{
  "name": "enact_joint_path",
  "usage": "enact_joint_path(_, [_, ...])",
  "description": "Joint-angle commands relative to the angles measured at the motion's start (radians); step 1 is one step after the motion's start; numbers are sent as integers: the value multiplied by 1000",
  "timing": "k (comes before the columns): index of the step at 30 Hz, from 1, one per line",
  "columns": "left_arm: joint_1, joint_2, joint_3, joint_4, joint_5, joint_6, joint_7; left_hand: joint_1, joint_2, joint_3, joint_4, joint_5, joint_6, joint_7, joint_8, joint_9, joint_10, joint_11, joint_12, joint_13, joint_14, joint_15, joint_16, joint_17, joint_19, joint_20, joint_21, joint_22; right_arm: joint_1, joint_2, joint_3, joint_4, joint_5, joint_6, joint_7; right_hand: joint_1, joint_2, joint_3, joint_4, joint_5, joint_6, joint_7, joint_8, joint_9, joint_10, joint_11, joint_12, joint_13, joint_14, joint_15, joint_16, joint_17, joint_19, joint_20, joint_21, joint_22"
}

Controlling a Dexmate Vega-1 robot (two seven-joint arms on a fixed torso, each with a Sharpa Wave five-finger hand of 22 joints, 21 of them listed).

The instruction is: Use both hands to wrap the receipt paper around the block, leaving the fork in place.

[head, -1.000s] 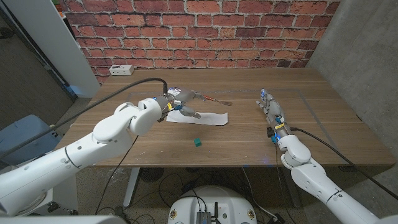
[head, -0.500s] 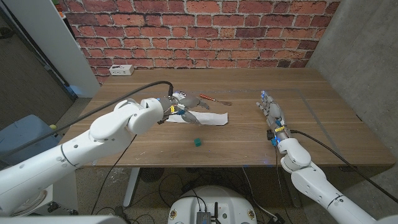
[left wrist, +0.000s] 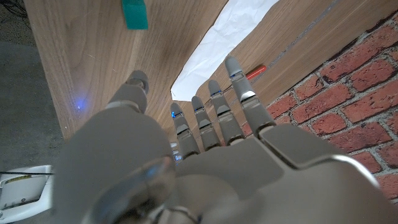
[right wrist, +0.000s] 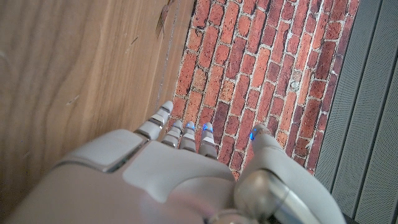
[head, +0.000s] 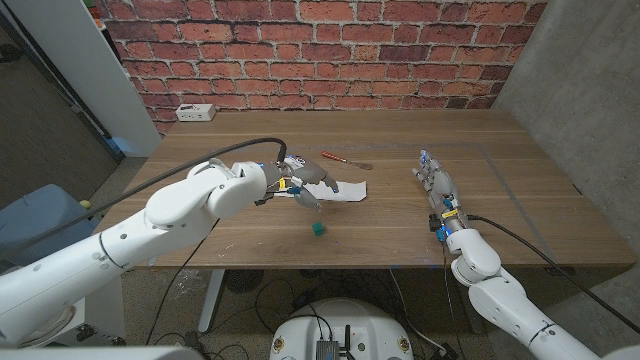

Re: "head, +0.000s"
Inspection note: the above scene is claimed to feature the blue grey bin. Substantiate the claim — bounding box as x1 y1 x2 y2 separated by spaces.
0 183 101 256

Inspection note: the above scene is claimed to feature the black round floor object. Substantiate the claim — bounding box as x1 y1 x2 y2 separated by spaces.
224 269 265 294

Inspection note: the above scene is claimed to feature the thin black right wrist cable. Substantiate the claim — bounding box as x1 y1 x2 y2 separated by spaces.
440 241 457 331

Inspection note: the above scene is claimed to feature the grey electronics box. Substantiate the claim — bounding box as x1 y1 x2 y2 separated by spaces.
315 339 341 360

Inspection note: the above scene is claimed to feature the white table leg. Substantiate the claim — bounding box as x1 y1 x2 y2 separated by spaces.
197 268 226 333

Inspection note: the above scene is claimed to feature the white floor stand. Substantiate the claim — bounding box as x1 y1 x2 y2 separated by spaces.
64 273 126 347

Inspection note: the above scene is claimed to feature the white power strip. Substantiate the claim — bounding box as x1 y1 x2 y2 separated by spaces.
175 103 217 123

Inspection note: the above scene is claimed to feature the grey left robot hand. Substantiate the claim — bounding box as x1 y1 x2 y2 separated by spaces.
254 154 341 214

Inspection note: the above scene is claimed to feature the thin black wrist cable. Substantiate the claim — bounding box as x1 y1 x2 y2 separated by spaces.
440 241 457 331
144 218 221 346

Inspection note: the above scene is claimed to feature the white cloth strip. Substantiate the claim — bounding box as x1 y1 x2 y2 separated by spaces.
272 179 368 203

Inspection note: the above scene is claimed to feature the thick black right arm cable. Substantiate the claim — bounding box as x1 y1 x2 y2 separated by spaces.
467 213 640 335

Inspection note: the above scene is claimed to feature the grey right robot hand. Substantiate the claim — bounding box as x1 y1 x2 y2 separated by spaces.
410 148 471 245

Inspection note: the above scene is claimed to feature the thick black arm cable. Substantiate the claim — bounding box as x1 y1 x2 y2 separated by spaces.
0 137 289 261
467 213 640 335

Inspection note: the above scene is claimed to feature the thin black left wrist cable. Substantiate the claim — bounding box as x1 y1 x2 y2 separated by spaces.
144 218 221 346

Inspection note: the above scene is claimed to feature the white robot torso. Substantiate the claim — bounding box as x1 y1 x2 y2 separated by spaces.
269 297 415 360

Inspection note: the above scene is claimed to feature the white partition panel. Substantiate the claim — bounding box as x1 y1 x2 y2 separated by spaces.
4 0 162 158

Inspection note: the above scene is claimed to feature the red brick printed backdrop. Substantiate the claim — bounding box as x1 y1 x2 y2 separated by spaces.
94 0 549 136

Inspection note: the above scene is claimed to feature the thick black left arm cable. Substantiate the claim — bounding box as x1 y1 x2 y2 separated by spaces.
0 137 289 261

